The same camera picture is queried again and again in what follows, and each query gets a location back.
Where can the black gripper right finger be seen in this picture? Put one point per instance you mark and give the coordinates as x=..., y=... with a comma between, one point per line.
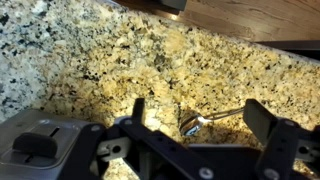
x=260, y=118

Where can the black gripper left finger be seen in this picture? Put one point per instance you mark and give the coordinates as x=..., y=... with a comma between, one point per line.
x=166, y=146

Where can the shiny metal spoon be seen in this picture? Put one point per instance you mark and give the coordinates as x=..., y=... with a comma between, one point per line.
x=192, y=124

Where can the dark floor mat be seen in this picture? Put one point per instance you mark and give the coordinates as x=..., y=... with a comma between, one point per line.
x=293, y=46

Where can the grey object at top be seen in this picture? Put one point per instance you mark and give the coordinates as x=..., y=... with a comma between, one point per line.
x=173, y=3

